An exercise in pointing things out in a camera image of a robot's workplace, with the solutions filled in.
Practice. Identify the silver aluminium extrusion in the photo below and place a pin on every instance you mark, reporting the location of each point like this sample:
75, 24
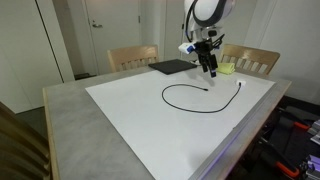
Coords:
316, 131
313, 166

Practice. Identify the large white paper sheet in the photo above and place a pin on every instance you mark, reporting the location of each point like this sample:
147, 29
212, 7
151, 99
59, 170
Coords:
150, 133

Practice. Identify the light wooden slat-back chair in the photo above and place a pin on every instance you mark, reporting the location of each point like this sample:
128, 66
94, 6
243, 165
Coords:
253, 55
20, 150
133, 53

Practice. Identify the black flat pad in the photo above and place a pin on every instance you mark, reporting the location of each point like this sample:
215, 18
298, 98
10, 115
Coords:
171, 66

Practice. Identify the grey door with lever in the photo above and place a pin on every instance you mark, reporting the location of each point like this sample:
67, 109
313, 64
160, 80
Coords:
113, 40

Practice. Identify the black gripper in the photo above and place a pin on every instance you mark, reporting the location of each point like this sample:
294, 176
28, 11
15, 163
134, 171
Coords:
206, 49

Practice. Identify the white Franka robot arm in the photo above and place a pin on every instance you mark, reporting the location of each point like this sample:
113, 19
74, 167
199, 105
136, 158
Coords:
208, 10

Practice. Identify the white closet door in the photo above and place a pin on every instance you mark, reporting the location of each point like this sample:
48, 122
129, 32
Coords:
173, 30

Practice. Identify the yellow-green folded cloth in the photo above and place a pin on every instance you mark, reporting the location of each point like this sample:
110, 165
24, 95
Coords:
226, 68

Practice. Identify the white charger adapter block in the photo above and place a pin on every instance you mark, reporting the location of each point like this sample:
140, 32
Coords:
241, 82

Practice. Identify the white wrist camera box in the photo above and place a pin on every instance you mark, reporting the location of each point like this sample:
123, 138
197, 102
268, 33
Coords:
186, 47

